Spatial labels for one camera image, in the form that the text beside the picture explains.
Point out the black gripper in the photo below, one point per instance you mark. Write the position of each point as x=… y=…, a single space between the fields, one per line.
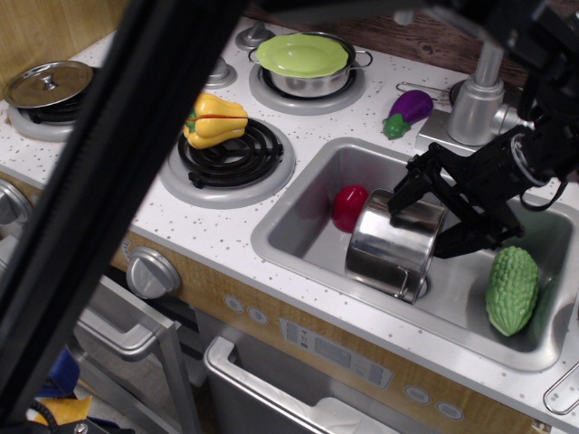
x=475 y=188

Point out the steel pot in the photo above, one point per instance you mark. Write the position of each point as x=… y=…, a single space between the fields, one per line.
x=321 y=86
x=392 y=252

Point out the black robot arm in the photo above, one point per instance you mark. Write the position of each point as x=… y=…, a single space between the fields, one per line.
x=529 y=32

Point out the silver sink basin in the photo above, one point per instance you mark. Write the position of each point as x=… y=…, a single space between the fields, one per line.
x=298 y=234

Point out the steel pot on stove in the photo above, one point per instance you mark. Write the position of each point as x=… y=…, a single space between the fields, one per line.
x=321 y=86

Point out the steel pot lid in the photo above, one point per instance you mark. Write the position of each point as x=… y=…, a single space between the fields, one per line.
x=48 y=84

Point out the red toy pepper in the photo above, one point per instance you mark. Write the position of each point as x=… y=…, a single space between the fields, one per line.
x=347 y=206

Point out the silver faucet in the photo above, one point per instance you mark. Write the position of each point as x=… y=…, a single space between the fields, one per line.
x=473 y=111

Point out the green toy bitter gourd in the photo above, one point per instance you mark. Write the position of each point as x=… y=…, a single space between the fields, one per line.
x=512 y=292

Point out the purple toy eggplant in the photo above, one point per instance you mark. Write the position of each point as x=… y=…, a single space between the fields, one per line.
x=411 y=107

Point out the front right stove burner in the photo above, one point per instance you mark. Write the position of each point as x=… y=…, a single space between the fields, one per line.
x=238 y=172

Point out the green plate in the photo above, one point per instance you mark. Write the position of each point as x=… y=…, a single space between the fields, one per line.
x=303 y=56

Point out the yellow toy bell pepper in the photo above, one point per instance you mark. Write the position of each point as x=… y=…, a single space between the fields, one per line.
x=214 y=120

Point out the grey stove knob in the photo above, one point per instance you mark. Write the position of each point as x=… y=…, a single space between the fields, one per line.
x=222 y=75
x=250 y=38

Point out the large silver oven dial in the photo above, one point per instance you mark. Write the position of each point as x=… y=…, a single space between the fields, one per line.
x=150 y=275

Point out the black foreground pole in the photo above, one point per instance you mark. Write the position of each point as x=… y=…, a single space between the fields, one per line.
x=159 y=60

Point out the front left stove burner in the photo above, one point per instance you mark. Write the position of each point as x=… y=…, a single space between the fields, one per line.
x=55 y=132

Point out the blue clamp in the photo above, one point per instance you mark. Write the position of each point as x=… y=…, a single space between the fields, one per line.
x=62 y=378

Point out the yellow cloth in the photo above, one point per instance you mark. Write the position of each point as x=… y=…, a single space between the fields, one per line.
x=65 y=411

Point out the wire rack handle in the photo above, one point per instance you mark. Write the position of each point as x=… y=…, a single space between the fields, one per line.
x=562 y=397

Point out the dishwasher door with handle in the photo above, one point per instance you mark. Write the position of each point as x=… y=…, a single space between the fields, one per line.
x=257 y=389

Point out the oven door with handle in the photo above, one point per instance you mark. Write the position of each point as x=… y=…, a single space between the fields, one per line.
x=138 y=359

